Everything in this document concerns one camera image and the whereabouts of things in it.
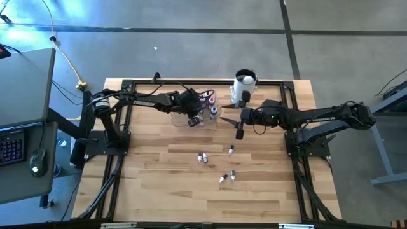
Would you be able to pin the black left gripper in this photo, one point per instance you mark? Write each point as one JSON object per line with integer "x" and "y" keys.
{"x": 189, "y": 103}

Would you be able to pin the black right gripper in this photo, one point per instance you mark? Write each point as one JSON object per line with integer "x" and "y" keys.
{"x": 254, "y": 117}

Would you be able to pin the large blue food coloring bottle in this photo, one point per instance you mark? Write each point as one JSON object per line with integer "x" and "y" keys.
{"x": 213, "y": 110}

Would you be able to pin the large red food coloring bottle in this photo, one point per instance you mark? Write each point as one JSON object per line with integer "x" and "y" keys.
{"x": 211, "y": 101}

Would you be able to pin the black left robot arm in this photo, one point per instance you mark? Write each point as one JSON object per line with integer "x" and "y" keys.
{"x": 149, "y": 102}

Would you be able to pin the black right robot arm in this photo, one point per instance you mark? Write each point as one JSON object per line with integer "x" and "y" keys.
{"x": 318, "y": 119}

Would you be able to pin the clear plastic bin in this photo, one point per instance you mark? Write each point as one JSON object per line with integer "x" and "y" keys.
{"x": 178, "y": 119}

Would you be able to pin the white cylindrical cup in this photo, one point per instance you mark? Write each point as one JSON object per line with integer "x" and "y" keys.
{"x": 243, "y": 87}

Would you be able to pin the white ball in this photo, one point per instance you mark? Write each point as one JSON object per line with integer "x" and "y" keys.
{"x": 248, "y": 79}

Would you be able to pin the black clamp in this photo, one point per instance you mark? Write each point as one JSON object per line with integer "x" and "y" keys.
{"x": 156, "y": 76}

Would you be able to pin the black power box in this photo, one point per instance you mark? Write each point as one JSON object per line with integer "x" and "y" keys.
{"x": 78, "y": 154}

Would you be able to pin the black computer mouse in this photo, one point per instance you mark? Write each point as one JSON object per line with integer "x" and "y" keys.
{"x": 38, "y": 162}

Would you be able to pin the gray flat panel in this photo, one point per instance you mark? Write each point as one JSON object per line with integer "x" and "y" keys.
{"x": 25, "y": 86}

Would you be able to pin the black keyboard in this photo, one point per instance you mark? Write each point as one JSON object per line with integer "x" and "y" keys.
{"x": 11, "y": 148}

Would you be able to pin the gray desk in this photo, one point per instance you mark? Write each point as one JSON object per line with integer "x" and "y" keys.
{"x": 19, "y": 184}

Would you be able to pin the striped orange black object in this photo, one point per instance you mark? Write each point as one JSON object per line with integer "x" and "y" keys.
{"x": 399, "y": 224}

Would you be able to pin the red-lit black device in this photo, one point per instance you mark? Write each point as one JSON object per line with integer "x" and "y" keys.
{"x": 3, "y": 51}

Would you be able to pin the black aluminium table frame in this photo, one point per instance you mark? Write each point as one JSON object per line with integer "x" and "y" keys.
{"x": 206, "y": 82}

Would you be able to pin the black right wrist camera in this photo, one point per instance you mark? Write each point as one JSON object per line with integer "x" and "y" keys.
{"x": 270, "y": 106}

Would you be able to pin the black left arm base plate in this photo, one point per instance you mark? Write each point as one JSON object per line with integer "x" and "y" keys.
{"x": 124, "y": 144}

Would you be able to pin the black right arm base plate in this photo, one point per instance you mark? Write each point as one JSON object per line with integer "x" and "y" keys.
{"x": 314, "y": 149}

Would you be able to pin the silver metal bracket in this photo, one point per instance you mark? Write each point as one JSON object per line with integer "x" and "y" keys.
{"x": 295, "y": 226}
{"x": 117, "y": 226}

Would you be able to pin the gray metal cart frame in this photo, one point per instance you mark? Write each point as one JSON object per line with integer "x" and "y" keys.
{"x": 384, "y": 152}

